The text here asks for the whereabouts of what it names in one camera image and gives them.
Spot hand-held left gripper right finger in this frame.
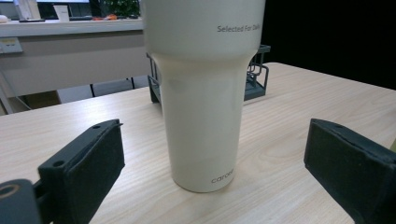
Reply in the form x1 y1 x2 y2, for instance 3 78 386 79
304 118 396 224

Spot dark grey wire rack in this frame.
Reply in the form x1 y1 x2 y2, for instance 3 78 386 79
146 44 272 105

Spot white wall power socket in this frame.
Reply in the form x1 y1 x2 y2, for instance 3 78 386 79
0 36 23 55

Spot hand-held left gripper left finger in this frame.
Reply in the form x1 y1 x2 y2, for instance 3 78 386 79
37 119 126 224

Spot cream white tumbler cup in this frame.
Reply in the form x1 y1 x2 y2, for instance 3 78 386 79
140 0 266 193

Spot grey counter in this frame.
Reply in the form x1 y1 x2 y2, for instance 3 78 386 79
0 18 151 98

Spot green potted plant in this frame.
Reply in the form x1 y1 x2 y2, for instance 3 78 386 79
102 0 140 19

